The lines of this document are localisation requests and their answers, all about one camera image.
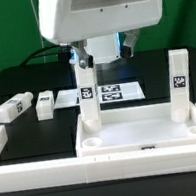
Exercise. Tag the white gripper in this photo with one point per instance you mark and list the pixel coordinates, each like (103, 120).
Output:
(64, 21)

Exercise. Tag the white desk top tray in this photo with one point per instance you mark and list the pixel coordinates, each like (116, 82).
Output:
(135, 129)

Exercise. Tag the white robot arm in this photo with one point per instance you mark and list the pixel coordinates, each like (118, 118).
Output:
(104, 49)

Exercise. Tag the white U-shaped fence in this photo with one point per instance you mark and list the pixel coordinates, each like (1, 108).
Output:
(96, 168)

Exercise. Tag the white marker base plate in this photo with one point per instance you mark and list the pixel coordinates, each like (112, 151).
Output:
(107, 93)

